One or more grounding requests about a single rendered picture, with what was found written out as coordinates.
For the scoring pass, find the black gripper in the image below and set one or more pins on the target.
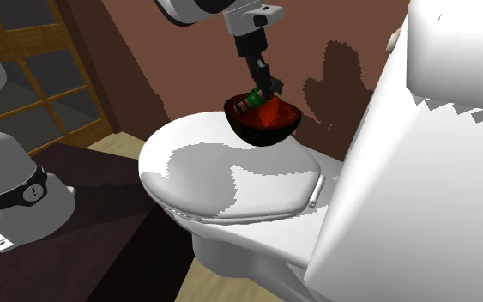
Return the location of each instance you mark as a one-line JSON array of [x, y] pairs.
[[251, 44]]

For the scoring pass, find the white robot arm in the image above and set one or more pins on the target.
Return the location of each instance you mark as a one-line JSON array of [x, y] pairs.
[[2, 167]]

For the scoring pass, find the small brown bottle green cap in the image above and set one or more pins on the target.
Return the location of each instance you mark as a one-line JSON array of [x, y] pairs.
[[252, 99]]

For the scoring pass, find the black bowl with red inside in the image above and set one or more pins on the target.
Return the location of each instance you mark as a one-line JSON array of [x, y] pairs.
[[272, 125]]

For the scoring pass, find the white toilet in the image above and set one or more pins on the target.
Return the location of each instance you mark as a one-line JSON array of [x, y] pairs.
[[391, 188]]

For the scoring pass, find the wooden framed glass door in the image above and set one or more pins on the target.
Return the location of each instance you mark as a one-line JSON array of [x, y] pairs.
[[44, 79]]

